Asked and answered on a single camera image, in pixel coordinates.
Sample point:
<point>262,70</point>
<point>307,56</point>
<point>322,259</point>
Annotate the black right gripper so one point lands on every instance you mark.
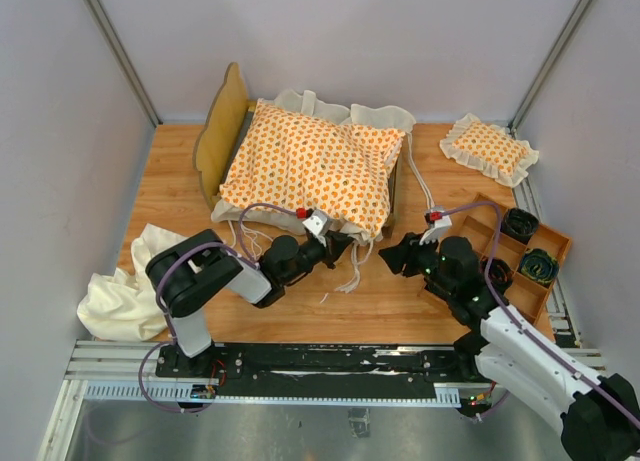
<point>405,253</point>

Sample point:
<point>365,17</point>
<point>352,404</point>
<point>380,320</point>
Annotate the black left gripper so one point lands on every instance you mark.
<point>332,246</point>

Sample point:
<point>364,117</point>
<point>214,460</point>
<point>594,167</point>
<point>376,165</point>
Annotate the duck print bed cover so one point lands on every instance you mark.
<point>300,152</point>

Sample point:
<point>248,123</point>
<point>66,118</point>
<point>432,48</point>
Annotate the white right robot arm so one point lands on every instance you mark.
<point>595,416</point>

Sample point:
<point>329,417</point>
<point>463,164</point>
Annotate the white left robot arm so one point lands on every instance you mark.
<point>189,274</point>

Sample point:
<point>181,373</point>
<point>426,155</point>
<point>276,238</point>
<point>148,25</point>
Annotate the dark rolled sock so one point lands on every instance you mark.
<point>539,266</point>
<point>500,274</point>
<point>519,225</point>

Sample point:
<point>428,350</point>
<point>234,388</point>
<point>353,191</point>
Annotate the dark rolled sock upper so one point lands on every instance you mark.
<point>519,225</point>

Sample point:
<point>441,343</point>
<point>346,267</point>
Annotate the wooden compartment organizer box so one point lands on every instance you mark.
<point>481,225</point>

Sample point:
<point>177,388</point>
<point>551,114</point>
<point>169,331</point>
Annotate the duck print small pillow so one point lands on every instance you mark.
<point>490,150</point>

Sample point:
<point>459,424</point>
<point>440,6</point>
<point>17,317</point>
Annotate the cream cloth pile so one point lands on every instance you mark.
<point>122,307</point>

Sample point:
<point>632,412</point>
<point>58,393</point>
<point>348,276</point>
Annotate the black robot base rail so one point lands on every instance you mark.
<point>285,374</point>

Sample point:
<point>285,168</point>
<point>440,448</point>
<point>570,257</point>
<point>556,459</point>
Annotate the wooden pet bed frame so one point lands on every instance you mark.
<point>229,119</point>

